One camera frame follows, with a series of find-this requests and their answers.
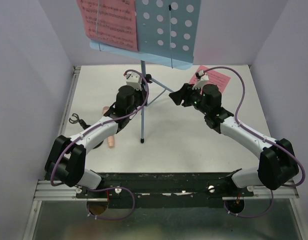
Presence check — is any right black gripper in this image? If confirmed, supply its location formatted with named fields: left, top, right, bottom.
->
left=168, top=83, right=210, bottom=115

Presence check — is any pink sheet music page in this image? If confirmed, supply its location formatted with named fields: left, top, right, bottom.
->
left=189, top=65, right=231, bottom=94
left=76, top=0, right=138, bottom=52

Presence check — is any pink microphone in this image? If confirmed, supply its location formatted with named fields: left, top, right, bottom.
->
left=102, top=106, right=115, bottom=149

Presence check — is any blue music stand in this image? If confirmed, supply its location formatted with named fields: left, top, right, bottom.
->
left=89, top=0, right=202, bottom=144

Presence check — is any black microphone stand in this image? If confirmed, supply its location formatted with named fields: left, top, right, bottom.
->
left=68, top=112, right=105, bottom=150

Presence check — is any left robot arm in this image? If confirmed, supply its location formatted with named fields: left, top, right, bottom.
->
left=44, top=85, right=148, bottom=198

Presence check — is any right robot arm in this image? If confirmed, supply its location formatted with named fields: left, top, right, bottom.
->
left=169, top=83, right=299, bottom=196

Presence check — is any metal front plate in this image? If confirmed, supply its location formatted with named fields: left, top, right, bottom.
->
left=23, top=199, right=308, bottom=240

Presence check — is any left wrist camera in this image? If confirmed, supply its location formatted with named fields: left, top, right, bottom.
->
left=125, top=72, right=142, bottom=91

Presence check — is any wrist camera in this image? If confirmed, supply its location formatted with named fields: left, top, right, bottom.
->
left=192, top=70, right=209, bottom=90
left=125, top=72, right=142, bottom=91

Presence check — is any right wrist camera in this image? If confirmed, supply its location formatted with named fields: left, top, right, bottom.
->
left=192, top=70, right=209, bottom=90

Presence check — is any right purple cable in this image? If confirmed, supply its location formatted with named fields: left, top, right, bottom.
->
left=197, top=66, right=307, bottom=218

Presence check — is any left aluminium edge rail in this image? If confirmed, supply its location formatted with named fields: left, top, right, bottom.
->
left=57, top=66, right=81, bottom=137

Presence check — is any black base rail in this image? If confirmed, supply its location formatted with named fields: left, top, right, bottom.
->
left=76, top=172, right=254, bottom=209

